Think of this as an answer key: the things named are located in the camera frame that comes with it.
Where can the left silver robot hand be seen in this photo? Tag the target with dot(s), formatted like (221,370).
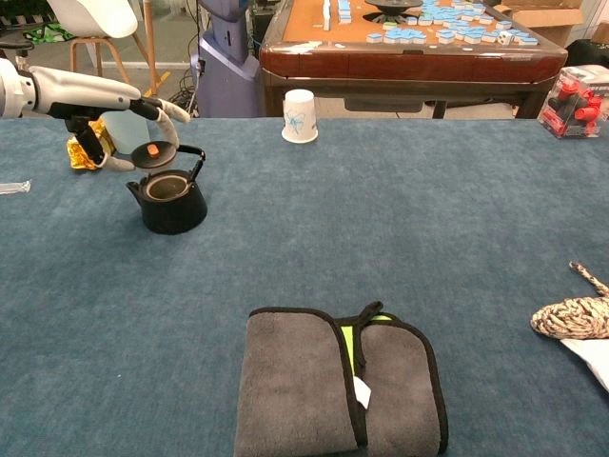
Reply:
(81,93)

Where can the black lid with orange knob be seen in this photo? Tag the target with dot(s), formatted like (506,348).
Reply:
(152,159)

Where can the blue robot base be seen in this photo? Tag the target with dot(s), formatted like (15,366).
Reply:
(223,66)

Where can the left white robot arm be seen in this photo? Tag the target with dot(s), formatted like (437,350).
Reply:
(12,90)

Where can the light blue plastic cup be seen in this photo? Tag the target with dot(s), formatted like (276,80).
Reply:
(131,131)

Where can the gold foil packet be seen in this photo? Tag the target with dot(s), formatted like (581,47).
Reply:
(76,154)

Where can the green bag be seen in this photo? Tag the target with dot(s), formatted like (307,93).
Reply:
(47,33)

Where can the white chair wooden legs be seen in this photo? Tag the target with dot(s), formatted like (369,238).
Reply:
(95,19)

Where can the light wooden pole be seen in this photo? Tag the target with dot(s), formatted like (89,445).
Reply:
(150,47)

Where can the clear plastic tube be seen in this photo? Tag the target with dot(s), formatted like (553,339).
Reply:
(14,187)

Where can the white paper cup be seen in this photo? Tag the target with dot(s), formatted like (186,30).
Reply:
(300,116)

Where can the blue mahjong tile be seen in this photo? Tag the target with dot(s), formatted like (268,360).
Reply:
(374,38)
(528,40)

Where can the blue felt table mat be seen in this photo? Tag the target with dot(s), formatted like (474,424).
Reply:
(357,214)

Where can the black round dish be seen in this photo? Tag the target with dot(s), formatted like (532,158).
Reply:
(392,5)

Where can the brown mahjong table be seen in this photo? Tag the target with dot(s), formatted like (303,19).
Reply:
(404,64)

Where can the grey folded towel black trim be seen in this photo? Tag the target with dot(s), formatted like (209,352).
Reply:
(295,390)

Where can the white dotted mahjong tile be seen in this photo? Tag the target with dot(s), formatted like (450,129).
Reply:
(504,38)

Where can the brown cardboard box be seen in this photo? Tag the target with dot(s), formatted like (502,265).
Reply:
(542,19)

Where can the clear box red black parts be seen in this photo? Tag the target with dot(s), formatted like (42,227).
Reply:
(575,107)

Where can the white packet blue print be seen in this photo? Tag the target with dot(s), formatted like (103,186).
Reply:
(595,357)

